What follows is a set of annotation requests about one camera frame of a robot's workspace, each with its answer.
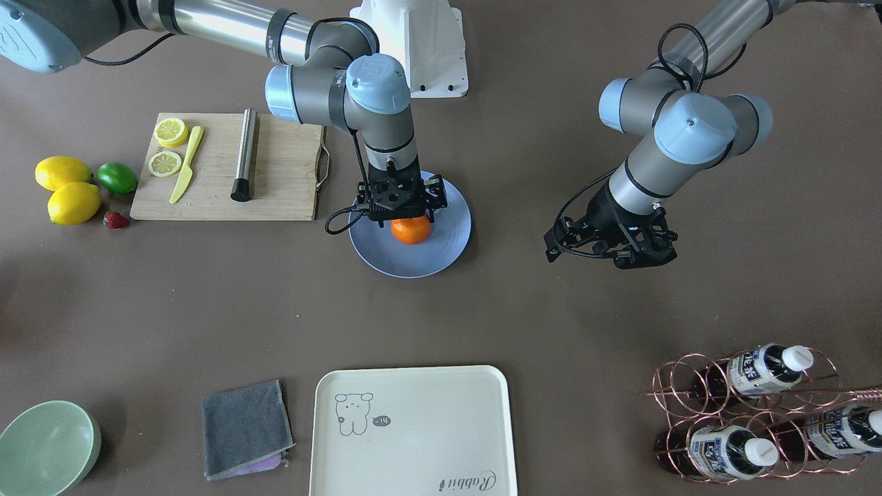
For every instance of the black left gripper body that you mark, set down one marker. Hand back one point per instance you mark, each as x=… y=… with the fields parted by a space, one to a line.
x=607 y=211

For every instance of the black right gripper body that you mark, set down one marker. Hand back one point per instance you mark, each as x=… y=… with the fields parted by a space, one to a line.
x=436 y=194

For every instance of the orange mandarin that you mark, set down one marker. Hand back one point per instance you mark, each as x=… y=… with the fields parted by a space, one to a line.
x=411 y=231

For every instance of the blue plate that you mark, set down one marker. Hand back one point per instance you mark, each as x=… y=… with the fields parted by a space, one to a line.
x=450 y=232

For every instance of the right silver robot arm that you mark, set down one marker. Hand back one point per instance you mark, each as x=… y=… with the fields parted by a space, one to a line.
x=327 y=72

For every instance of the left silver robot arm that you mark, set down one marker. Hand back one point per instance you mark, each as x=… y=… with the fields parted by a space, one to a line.
x=682 y=132

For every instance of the wooden cutting board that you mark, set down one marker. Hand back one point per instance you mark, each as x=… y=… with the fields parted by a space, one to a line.
x=284 y=176

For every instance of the tea bottle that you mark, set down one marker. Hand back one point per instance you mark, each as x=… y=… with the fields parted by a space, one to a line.
x=769 y=368
x=716 y=453
x=849 y=431

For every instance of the yellow plastic knife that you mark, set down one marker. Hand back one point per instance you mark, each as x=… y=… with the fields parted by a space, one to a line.
x=186 y=172

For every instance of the lemon slice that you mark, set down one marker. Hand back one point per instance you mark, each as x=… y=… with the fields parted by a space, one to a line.
x=165 y=163
x=171 y=132

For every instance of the cream rabbit tray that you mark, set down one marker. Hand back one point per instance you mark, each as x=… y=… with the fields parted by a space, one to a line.
x=443 y=430

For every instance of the green lime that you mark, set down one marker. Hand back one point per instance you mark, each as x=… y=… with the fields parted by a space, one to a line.
x=117 y=178

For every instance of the grey cloth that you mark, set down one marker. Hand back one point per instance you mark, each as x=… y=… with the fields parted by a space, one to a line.
x=245 y=431

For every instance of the red strawberry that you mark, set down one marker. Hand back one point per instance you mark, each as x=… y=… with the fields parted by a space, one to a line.
x=115 y=220

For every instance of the yellow lemon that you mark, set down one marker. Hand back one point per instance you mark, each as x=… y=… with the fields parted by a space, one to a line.
x=55 y=171
x=74 y=203

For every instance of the green bowl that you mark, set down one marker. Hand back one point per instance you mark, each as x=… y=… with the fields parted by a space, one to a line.
x=48 y=449

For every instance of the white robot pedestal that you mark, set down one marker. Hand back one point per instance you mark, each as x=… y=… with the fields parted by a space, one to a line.
x=427 y=38

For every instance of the copper wire bottle rack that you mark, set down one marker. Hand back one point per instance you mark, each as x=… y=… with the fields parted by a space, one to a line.
x=820 y=389

